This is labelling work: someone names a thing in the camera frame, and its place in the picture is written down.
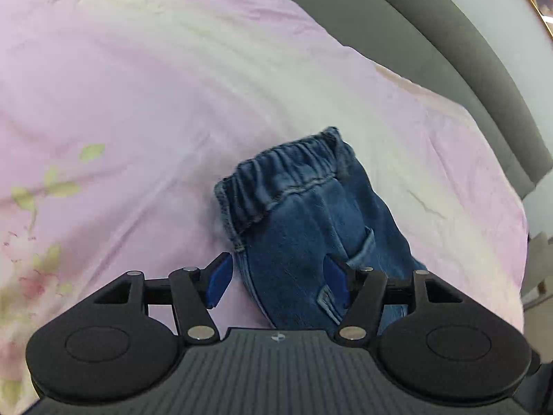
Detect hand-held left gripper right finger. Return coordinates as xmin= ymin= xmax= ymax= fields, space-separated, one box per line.
xmin=323 ymin=254 xmax=471 ymax=341

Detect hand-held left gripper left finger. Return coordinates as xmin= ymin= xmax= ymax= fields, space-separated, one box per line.
xmin=82 ymin=252 xmax=234 ymax=344

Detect blue denim pants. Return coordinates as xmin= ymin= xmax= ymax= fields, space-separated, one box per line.
xmin=215 ymin=126 xmax=428 ymax=338

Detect pink floral quilt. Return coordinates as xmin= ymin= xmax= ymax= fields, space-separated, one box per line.
xmin=0 ymin=0 xmax=530 ymax=403

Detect grey chair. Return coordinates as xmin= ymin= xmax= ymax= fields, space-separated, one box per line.
xmin=522 ymin=225 xmax=553 ymax=310

